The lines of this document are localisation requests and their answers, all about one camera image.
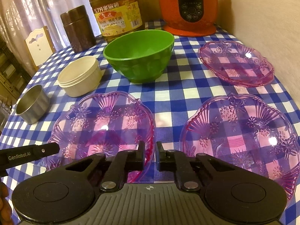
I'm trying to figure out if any purple plastic plate far right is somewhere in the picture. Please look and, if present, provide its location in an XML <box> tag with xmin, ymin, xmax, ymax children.
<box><xmin>198</xmin><ymin>41</ymin><xmax>275</xmax><ymax>87</ymax></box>

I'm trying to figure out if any person's hand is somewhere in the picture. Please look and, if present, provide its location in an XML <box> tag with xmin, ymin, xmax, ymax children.
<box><xmin>1</xmin><ymin>182</ymin><xmax>14</xmax><ymax>224</ymax></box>

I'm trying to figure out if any purple plastic plate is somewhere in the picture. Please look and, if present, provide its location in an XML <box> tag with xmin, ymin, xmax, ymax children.
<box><xmin>198</xmin><ymin>41</ymin><xmax>275</xmax><ymax>87</ymax></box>
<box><xmin>179</xmin><ymin>94</ymin><xmax>299</xmax><ymax>200</ymax></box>
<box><xmin>39</xmin><ymin>91</ymin><xmax>156</xmax><ymax>183</ymax></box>

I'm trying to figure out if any sheer pink curtain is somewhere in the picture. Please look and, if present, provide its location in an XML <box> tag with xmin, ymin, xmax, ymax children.
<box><xmin>1</xmin><ymin>0</ymin><xmax>101</xmax><ymax>76</ymax></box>

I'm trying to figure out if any purple plastic plate near right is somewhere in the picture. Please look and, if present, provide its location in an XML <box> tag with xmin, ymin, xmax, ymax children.
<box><xmin>179</xmin><ymin>94</ymin><xmax>299</xmax><ymax>200</ymax></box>

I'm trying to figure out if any cream plastic bowl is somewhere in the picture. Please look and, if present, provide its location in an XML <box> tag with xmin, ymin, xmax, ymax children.
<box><xmin>57</xmin><ymin>56</ymin><xmax>103</xmax><ymax>98</ymax></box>

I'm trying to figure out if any wooden shelf at left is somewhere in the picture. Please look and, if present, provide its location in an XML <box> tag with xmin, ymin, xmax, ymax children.
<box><xmin>0</xmin><ymin>38</ymin><xmax>31</xmax><ymax>133</ymax></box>

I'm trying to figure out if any purple plastic plate near left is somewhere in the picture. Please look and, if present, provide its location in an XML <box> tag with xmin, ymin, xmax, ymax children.
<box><xmin>39</xmin><ymin>91</ymin><xmax>156</xmax><ymax>183</ymax></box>

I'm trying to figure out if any white wooden chair back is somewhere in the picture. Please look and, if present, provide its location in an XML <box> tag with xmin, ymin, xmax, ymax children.
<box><xmin>25</xmin><ymin>26</ymin><xmax>56</xmax><ymax>67</ymax></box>

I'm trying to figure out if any red electric pressure cooker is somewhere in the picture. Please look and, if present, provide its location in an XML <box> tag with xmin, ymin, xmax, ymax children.
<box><xmin>159</xmin><ymin>0</ymin><xmax>218</xmax><ymax>37</ymax></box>

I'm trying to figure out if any green plastic bowl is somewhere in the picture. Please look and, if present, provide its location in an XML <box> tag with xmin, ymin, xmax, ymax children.
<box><xmin>103</xmin><ymin>29</ymin><xmax>174</xmax><ymax>83</ymax></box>

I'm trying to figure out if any small steel bowl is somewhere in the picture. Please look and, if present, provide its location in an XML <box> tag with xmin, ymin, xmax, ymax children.
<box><xmin>16</xmin><ymin>85</ymin><xmax>50</xmax><ymax>125</ymax></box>

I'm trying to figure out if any brown metal canister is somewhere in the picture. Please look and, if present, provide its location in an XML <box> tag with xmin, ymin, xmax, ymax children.
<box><xmin>61</xmin><ymin>5</ymin><xmax>96</xmax><ymax>53</ymax></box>

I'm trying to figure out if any cooking oil bottle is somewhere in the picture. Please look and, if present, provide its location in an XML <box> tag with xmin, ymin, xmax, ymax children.
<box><xmin>89</xmin><ymin>0</ymin><xmax>144</xmax><ymax>43</ymax></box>

